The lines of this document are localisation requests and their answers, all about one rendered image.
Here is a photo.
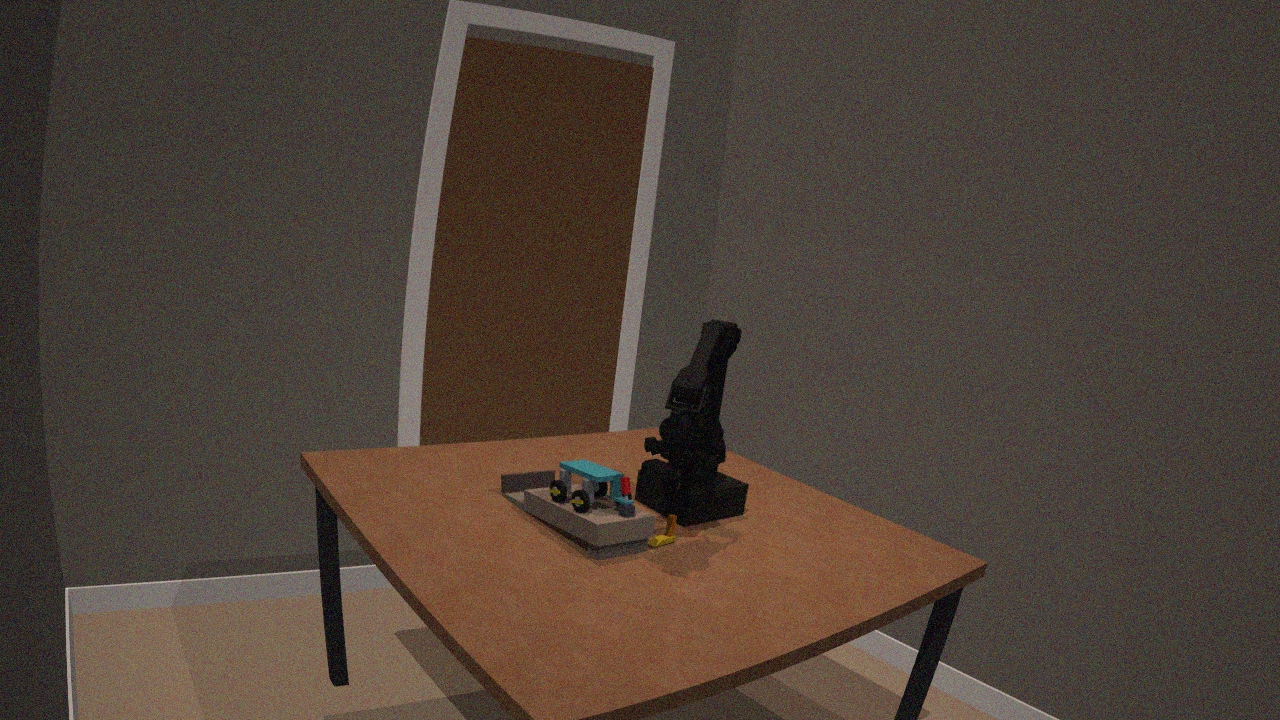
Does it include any yellow chock with orange handle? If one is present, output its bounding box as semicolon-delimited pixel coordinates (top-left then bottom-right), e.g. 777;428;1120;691
648;514;677;548

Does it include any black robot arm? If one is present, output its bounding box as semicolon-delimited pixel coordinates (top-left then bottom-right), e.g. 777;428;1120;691
644;319;741;468

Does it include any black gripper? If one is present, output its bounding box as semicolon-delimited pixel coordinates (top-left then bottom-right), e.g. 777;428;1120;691
641;436;718;503

